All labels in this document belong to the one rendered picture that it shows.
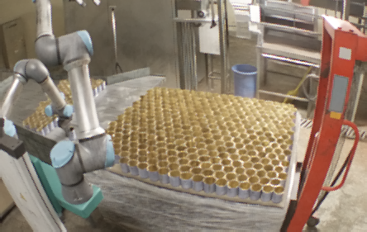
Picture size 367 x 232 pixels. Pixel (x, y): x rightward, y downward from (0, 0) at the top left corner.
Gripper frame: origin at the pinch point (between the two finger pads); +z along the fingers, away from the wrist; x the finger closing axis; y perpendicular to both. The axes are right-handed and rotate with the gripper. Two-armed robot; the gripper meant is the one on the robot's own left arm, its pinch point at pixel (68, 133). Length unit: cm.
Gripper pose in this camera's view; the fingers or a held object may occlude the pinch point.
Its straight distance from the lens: 204.8
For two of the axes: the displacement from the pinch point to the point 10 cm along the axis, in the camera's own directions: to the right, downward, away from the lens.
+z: 0.6, 8.7, 4.9
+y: -9.1, -1.6, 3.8
